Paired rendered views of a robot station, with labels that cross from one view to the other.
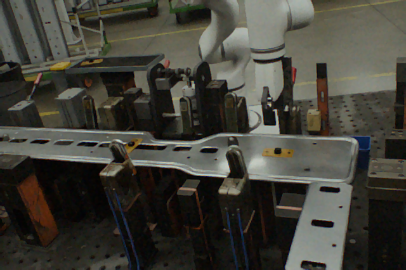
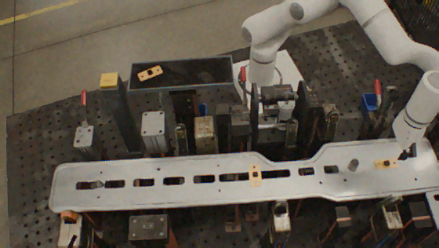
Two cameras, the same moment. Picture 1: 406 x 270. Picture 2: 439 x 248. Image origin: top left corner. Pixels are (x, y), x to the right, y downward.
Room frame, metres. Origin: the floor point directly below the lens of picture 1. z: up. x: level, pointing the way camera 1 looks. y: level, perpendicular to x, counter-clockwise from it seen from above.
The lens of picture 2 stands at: (0.71, 0.61, 2.14)
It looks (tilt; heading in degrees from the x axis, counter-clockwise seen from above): 54 degrees down; 333
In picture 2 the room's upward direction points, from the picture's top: 3 degrees counter-clockwise
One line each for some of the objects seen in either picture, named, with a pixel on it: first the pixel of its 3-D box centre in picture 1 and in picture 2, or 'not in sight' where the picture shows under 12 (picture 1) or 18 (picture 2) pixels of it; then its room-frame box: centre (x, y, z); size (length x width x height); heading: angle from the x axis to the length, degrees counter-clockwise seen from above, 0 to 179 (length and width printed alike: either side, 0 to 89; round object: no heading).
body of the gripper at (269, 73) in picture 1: (269, 74); (410, 126); (0.99, -0.18, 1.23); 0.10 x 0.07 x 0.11; 154
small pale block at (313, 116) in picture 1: (316, 166); not in sight; (1.07, -0.30, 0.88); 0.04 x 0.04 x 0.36; 64
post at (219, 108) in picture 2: (145, 138); (223, 140); (1.43, 0.24, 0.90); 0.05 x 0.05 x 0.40; 64
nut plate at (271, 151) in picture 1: (277, 151); (386, 162); (0.99, -0.17, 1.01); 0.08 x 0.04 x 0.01; 64
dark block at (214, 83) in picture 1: (225, 139); (305, 132); (1.29, -0.05, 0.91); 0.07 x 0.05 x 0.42; 154
